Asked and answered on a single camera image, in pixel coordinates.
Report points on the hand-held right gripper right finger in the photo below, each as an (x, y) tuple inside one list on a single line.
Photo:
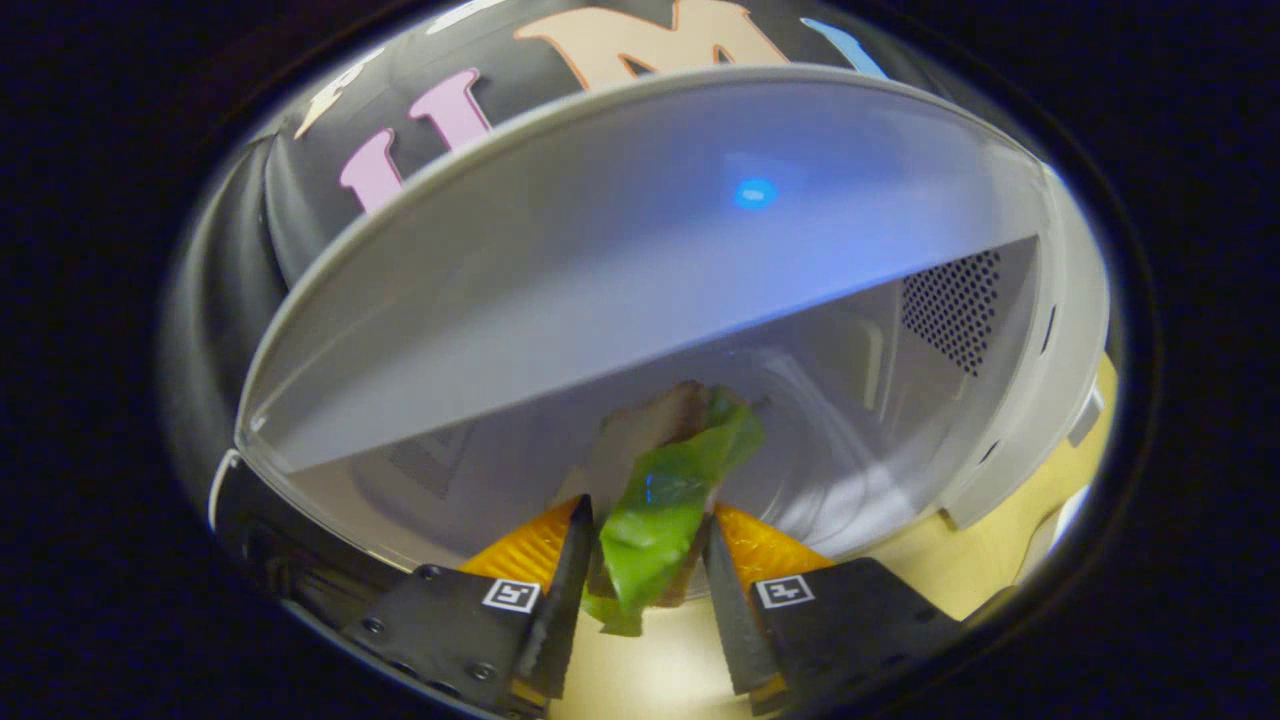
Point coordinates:
[(735, 620)]

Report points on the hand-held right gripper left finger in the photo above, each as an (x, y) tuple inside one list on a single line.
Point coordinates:
[(560, 610)]

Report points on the sandwich with green lettuce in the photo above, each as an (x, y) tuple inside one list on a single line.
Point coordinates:
[(660, 500)]

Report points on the white microwave oven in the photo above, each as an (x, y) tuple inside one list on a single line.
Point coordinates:
[(600, 250)]

